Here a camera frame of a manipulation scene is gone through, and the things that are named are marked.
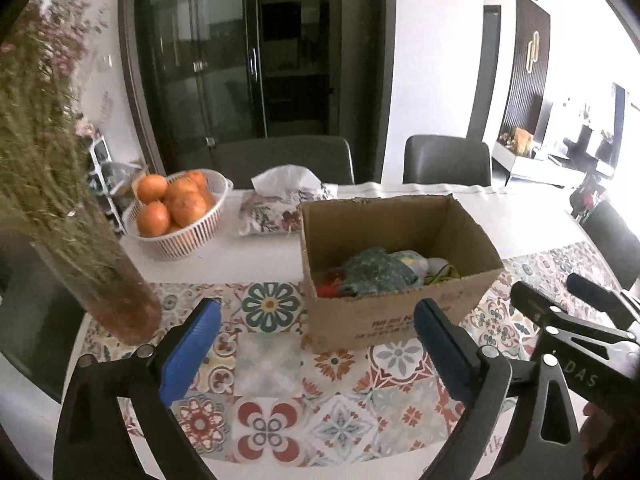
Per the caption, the grey chair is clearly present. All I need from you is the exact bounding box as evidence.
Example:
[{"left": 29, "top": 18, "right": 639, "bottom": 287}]
[
  {"left": 214, "top": 136, "right": 356, "bottom": 190},
  {"left": 402, "top": 134, "right": 493, "bottom": 187}
]

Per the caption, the cardboard box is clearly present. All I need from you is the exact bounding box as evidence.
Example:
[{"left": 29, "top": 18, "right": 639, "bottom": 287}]
[{"left": 298, "top": 194, "right": 505, "bottom": 353}]

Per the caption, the white plush toy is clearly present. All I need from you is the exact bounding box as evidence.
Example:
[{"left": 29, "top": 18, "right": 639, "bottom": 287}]
[{"left": 400, "top": 251, "right": 461, "bottom": 287}]

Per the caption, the person's right hand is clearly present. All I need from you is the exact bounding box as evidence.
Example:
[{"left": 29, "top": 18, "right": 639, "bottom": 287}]
[{"left": 580, "top": 402, "right": 623, "bottom": 480}]

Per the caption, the white low cabinet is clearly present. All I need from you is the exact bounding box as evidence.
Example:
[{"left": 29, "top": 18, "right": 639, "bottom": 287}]
[{"left": 492, "top": 140, "right": 591, "bottom": 186}]

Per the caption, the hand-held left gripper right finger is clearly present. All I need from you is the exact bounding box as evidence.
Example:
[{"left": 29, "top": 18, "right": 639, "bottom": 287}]
[{"left": 414, "top": 298, "right": 583, "bottom": 480}]

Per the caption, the dark chair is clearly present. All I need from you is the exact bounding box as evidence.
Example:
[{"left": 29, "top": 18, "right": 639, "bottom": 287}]
[{"left": 580, "top": 200, "right": 640, "bottom": 291}]

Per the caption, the floral tissue pack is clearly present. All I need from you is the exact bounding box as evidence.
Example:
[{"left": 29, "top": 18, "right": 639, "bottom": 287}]
[{"left": 237, "top": 166, "right": 340, "bottom": 237}]

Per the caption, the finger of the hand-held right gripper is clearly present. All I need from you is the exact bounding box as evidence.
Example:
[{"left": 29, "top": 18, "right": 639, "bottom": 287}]
[
  {"left": 510, "top": 281, "right": 638, "bottom": 358},
  {"left": 567, "top": 272, "right": 640, "bottom": 323}
]

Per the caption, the patterned table mat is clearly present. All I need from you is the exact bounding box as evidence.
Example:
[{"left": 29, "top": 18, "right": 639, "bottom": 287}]
[{"left": 80, "top": 240, "right": 626, "bottom": 468}]

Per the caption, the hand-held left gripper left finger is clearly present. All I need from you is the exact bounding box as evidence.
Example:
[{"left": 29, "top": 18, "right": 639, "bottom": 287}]
[{"left": 52, "top": 297, "right": 223, "bottom": 480}]

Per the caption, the green knitted mitten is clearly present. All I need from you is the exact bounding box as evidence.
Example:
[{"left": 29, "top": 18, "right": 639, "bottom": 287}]
[{"left": 340, "top": 249, "right": 421, "bottom": 295}]

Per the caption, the dark glass sliding door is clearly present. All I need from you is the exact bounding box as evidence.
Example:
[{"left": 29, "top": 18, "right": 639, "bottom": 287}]
[{"left": 120, "top": 0, "right": 398, "bottom": 176}]

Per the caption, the white plastic basket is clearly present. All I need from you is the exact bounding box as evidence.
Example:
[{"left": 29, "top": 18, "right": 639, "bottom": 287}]
[{"left": 121, "top": 168, "right": 234, "bottom": 261}]

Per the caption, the dried flower bunch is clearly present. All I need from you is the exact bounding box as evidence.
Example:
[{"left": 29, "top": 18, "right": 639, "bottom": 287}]
[{"left": 0, "top": 0, "right": 123, "bottom": 286}]

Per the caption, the green and red fluffy plush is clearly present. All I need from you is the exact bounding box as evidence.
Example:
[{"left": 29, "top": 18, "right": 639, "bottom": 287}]
[{"left": 315, "top": 266, "right": 361, "bottom": 299}]

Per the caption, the white wire rack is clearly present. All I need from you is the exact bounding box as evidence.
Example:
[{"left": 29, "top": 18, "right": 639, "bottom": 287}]
[{"left": 85, "top": 135, "right": 146, "bottom": 236}]

